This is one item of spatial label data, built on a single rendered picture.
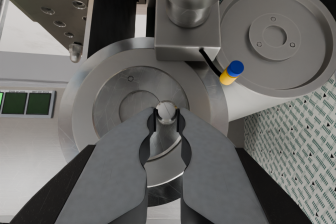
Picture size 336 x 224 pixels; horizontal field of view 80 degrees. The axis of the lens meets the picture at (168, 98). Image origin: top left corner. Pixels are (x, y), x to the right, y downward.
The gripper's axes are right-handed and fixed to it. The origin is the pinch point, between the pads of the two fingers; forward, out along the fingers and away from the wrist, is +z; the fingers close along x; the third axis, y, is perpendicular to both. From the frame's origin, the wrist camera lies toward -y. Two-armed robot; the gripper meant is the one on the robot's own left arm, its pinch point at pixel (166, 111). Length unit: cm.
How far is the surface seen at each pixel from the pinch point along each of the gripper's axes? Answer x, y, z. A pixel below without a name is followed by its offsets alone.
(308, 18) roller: 13.5, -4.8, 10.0
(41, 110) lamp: -31.0, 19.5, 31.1
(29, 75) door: -203, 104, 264
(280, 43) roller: 10.5, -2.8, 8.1
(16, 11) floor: -156, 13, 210
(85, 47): -8.1, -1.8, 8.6
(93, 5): -7.9, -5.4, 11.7
